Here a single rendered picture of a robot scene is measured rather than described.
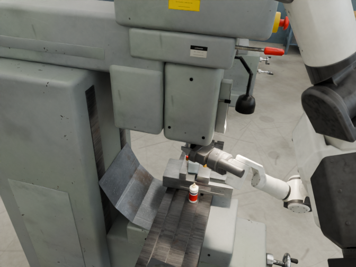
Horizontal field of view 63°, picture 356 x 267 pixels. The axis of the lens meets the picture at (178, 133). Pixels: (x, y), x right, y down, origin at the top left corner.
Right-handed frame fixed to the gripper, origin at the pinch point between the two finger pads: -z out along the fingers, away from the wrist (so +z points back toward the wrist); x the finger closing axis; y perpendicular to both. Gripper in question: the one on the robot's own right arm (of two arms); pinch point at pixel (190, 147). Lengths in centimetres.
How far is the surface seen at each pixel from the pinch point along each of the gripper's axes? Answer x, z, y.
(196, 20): 11, 7, -54
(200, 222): 6.5, 12.5, 31.9
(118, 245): 27, -21, 56
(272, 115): -275, -59, 123
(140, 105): 18.3, -10.6, -23.2
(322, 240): -110, 58, 124
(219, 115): -2.4, 10.1, -18.6
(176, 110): 11.0, 0.2, -22.3
